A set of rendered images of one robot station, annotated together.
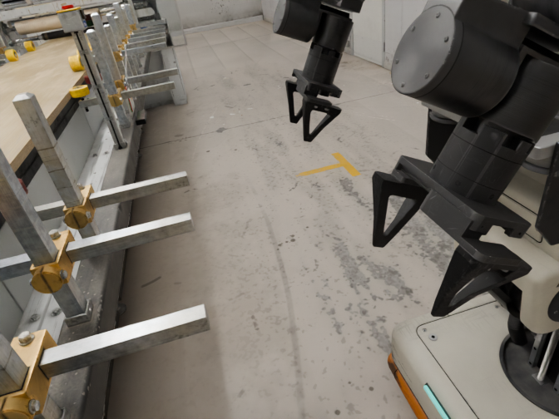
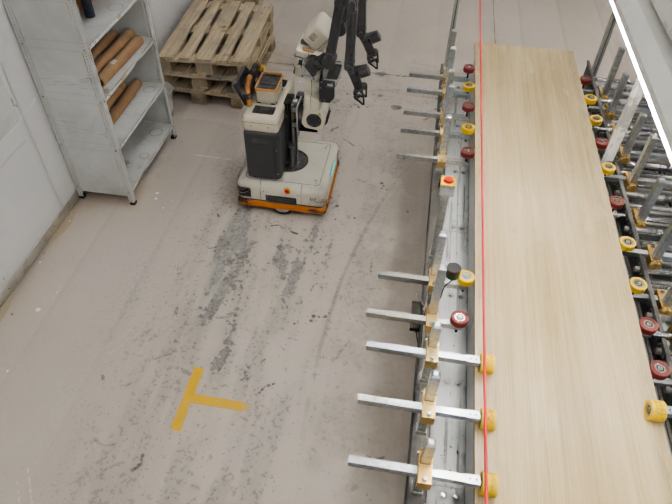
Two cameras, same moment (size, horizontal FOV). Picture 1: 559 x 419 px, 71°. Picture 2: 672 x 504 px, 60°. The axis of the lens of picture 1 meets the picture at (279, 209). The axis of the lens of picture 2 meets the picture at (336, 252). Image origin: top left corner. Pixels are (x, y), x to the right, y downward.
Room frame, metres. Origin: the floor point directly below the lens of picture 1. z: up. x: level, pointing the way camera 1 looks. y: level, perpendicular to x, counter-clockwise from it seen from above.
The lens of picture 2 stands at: (3.79, 0.78, 2.96)
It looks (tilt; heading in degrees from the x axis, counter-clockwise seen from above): 46 degrees down; 198
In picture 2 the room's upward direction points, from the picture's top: 2 degrees clockwise
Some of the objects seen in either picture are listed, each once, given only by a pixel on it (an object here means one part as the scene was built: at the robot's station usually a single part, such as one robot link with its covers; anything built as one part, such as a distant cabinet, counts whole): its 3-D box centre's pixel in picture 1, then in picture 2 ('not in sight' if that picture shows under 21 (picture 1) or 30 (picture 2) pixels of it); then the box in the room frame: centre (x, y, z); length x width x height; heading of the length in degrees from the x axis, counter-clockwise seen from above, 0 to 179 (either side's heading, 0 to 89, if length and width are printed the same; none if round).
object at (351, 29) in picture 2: not in sight; (351, 34); (0.71, -0.16, 1.40); 0.11 x 0.06 x 0.43; 10
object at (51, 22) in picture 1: (80, 17); not in sight; (4.56, 1.67, 1.05); 1.43 x 0.12 x 0.12; 100
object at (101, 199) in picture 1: (103, 199); (432, 159); (0.90, 0.44, 0.81); 0.43 x 0.03 x 0.04; 100
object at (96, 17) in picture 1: (113, 66); (434, 302); (2.09, 0.70, 0.93); 0.04 x 0.04 x 0.48; 10
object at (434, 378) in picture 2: (123, 56); (427, 406); (2.58, 0.78, 0.90); 0.04 x 0.04 x 0.48; 10
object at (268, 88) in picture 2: not in sight; (269, 87); (0.60, -0.76, 0.87); 0.23 x 0.15 x 0.11; 10
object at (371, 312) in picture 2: (136, 80); (413, 319); (2.14, 0.62, 0.84); 0.43 x 0.03 x 0.04; 100
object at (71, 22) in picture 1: (72, 21); (447, 186); (1.58, 0.61, 1.18); 0.07 x 0.07 x 0.08; 10
